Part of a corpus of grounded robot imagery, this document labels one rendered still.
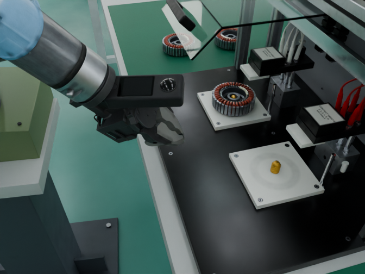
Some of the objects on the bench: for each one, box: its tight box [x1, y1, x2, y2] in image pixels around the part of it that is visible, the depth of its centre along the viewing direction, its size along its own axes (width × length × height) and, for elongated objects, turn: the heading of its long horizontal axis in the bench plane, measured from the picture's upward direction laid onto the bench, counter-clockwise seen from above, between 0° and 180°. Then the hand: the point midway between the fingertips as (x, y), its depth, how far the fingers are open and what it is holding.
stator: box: [212, 82, 256, 116], centre depth 89 cm, size 11×11×4 cm
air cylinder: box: [267, 74, 301, 109], centre depth 92 cm, size 5×8×6 cm
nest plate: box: [197, 85, 271, 130], centre depth 91 cm, size 15×15×1 cm
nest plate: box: [229, 141, 325, 209], centre depth 74 cm, size 15×15×1 cm
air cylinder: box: [314, 138, 360, 175], centre depth 75 cm, size 5×8×6 cm
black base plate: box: [158, 64, 365, 274], centre depth 84 cm, size 47×64×2 cm
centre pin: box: [270, 160, 281, 174], centre depth 73 cm, size 2×2×3 cm
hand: (182, 137), depth 63 cm, fingers closed
